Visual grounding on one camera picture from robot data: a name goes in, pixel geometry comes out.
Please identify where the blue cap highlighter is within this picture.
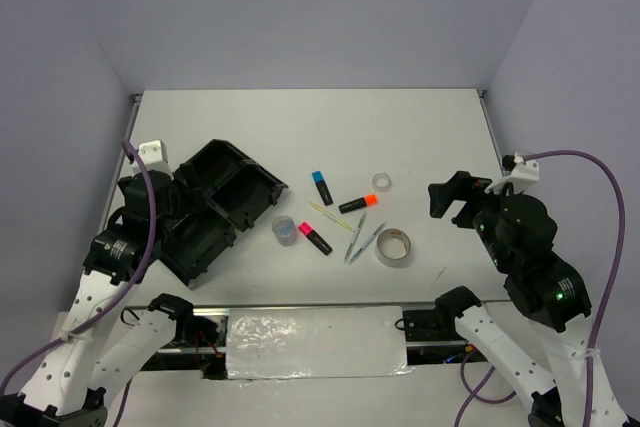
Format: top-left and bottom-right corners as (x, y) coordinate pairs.
(312, 171), (333, 206)

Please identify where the metal rail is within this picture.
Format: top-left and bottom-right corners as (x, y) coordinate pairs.
(123, 299), (511, 313)

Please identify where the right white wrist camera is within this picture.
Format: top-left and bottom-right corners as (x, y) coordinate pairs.
(485, 152), (540, 196)

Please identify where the blue pen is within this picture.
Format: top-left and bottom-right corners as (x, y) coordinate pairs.
(348, 222), (386, 265)

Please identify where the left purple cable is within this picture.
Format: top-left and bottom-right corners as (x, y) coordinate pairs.
(0, 140), (158, 427)

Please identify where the small clear tape roll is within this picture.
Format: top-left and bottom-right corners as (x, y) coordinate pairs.
(372, 172), (392, 192)

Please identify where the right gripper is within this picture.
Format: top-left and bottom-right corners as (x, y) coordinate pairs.
(426, 166), (519, 269)

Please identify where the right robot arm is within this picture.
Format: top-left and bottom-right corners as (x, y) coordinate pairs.
(428, 171), (638, 426)

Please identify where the large clear tape roll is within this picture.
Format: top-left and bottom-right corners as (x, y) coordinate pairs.
(375, 228), (412, 268)

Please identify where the orange cap highlighter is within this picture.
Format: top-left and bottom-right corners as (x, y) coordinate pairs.
(338, 194), (378, 214)

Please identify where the green pen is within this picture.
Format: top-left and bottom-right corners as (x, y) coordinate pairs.
(344, 212), (367, 263)

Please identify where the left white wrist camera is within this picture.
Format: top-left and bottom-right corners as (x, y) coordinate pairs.
(138, 139), (169, 171)

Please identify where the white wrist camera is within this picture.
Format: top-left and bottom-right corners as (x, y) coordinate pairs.
(485, 152), (540, 196)
(138, 139), (169, 171)

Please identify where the white foil-covered block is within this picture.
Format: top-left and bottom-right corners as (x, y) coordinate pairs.
(226, 306), (412, 380)

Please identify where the pink cap highlighter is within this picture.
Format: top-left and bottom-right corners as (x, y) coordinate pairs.
(298, 222), (333, 256)

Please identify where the black four-compartment organizer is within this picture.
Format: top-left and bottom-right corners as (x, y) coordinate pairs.
(160, 139), (288, 285)

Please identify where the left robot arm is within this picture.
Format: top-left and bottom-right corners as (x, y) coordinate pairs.
(1, 171), (196, 426)

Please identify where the clear round jar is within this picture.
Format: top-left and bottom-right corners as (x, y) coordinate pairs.
(271, 215), (297, 247)

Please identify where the yellow pen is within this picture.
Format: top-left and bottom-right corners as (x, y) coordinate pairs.
(307, 201), (355, 232)

